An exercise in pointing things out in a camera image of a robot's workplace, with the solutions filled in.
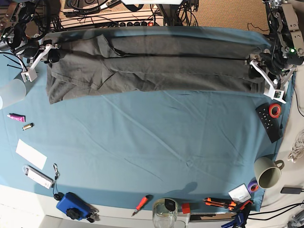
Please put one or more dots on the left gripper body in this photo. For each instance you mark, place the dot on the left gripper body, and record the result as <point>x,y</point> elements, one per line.
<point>277,64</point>

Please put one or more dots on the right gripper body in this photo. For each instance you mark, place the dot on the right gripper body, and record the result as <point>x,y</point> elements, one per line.
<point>28,50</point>

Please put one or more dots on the grey T-shirt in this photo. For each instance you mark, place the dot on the grey T-shirt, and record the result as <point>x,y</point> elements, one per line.
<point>61,88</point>

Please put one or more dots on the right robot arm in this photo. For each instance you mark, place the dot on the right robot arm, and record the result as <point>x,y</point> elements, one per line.
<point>16,21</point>

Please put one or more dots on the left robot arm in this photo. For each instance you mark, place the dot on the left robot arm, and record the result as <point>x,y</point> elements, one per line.
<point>287,49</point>

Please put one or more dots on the red tape roll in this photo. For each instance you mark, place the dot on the red tape roll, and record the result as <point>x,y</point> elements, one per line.
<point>275,110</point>

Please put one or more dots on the black remote control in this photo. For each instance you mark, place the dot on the black remote control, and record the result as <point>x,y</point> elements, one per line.
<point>269,123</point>

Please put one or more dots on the frosted plastic cup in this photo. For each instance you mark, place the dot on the frosted plastic cup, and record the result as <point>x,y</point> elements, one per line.
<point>12,93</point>

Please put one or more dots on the pink tube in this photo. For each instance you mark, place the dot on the pink tube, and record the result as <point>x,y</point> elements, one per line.
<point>17,117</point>

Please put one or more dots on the small brass battery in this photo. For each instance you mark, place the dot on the small brass battery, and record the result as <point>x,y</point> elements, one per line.
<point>28,126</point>

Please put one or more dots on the black power strip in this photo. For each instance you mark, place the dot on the black power strip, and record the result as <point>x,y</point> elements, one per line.
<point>136,23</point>

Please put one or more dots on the blue table cloth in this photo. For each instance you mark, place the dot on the blue table cloth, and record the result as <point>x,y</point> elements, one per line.
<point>113,149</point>

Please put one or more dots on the beige mug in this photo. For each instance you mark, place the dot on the beige mug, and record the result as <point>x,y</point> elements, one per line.
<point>268,172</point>

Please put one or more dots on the white paper card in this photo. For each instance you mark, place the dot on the white paper card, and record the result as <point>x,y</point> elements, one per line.
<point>31,155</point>

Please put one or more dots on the purple tape roll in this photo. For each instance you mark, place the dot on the purple tape roll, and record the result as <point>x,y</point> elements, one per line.
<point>253,186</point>

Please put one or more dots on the white small box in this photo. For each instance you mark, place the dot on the white small box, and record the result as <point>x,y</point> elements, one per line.
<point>240,194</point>

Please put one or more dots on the white packaged stick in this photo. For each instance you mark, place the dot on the white packaged stick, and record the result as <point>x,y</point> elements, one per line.
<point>38,177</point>

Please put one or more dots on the black power adapter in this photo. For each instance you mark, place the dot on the black power adapter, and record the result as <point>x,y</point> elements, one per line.
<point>291,190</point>

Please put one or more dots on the orange black utility knife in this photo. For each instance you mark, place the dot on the orange black utility knife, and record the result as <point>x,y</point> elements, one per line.
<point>222,203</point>

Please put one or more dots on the blue black clamp bottom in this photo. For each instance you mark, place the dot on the blue black clamp bottom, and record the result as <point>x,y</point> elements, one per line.
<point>242,212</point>

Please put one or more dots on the small red block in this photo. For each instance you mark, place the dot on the small red block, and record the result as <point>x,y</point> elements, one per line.
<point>185,208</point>

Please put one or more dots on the blue box with knob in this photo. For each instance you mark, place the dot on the blue box with knob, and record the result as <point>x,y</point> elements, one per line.
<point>72,206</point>

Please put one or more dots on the clear glass jar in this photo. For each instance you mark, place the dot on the clear glass jar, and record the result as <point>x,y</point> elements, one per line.
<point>164,213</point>

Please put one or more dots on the key bunch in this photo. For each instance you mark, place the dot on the key bunch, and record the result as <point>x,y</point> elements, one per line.
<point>93,216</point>

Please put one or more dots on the red handled screwdriver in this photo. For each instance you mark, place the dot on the red handled screwdriver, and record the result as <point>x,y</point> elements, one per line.
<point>143,201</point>

